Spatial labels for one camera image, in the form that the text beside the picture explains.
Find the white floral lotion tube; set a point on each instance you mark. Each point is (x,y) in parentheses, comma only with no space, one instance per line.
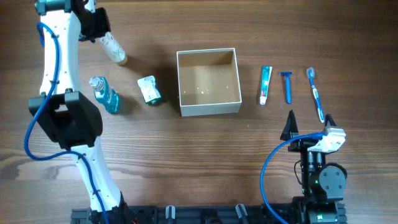
(112,48)

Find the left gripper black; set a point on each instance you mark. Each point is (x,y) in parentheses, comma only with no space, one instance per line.
(104,25)

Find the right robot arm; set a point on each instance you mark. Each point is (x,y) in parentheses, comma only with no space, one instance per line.
(323,183)

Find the blue white toothbrush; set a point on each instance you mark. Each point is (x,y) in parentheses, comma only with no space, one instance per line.
(311,76)

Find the green white toothpaste tube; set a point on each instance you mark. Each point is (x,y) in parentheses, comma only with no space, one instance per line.
(265,80)

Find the white cardboard box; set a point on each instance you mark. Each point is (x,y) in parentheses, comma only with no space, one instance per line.
(208,82)

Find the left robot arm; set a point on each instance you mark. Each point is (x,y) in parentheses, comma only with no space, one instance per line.
(64,113)

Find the blue mouthwash bottle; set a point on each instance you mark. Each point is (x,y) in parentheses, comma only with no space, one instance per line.
(105,95)

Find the blue disposable razor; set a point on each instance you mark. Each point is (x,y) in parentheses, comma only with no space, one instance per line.
(287,76)

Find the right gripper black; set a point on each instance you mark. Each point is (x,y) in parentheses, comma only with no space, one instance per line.
(290,129)

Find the green white soap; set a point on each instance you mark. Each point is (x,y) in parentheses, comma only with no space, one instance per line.
(149,90)

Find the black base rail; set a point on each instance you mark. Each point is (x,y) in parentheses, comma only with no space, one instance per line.
(205,214)

